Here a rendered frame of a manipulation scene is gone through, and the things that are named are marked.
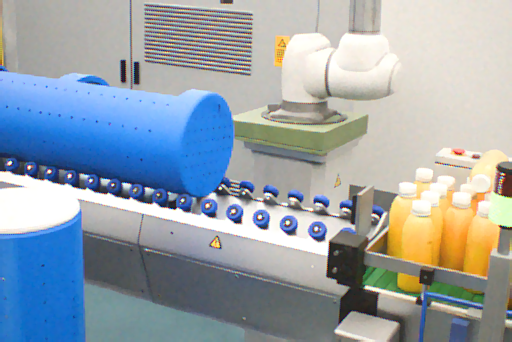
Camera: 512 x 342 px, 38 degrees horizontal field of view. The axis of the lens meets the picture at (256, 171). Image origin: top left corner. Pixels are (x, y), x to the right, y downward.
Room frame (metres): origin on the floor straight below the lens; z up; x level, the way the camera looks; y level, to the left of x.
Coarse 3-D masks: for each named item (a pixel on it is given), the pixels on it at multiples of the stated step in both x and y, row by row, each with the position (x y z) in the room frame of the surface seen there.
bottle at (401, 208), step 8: (400, 200) 1.60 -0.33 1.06; (408, 200) 1.60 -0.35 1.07; (392, 208) 1.61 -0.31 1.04; (400, 208) 1.59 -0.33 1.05; (408, 208) 1.59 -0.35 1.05; (392, 216) 1.60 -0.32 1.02; (400, 216) 1.59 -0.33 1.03; (392, 224) 1.60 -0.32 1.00; (400, 224) 1.59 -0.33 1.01; (392, 232) 1.60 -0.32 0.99; (400, 232) 1.59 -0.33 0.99; (392, 240) 1.60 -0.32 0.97; (400, 240) 1.59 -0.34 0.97; (392, 248) 1.60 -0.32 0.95; (392, 256) 1.59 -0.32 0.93
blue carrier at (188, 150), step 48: (0, 96) 2.09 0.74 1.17; (48, 96) 2.02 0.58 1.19; (96, 96) 1.97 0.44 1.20; (144, 96) 1.92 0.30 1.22; (192, 96) 1.89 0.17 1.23; (0, 144) 2.08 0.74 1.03; (48, 144) 1.99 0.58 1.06; (96, 144) 1.91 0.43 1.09; (144, 144) 1.84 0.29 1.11; (192, 144) 1.84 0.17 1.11; (192, 192) 1.84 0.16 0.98
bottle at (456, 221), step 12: (456, 204) 1.55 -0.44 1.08; (444, 216) 1.57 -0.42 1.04; (456, 216) 1.54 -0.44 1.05; (468, 216) 1.54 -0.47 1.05; (444, 228) 1.55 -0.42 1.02; (456, 228) 1.53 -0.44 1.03; (444, 240) 1.55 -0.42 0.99; (456, 240) 1.53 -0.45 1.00; (444, 252) 1.54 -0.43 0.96; (456, 252) 1.53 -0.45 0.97; (444, 264) 1.54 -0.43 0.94; (456, 264) 1.53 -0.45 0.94
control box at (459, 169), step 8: (440, 152) 1.91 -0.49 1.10; (448, 152) 1.92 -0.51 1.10; (472, 152) 1.93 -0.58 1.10; (440, 160) 1.88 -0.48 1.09; (448, 160) 1.87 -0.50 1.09; (456, 160) 1.86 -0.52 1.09; (464, 160) 1.85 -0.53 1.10; (472, 160) 1.84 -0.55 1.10; (440, 168) 1.87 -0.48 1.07; (448, 168) 1.86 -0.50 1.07; (456, 168) 1.86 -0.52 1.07; (464, 168) 1.85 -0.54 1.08; (456, 176) 1.85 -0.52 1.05; (464, 176) 1.85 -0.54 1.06; (456, 184) 1.85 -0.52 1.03; (464, 184) 1.84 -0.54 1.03
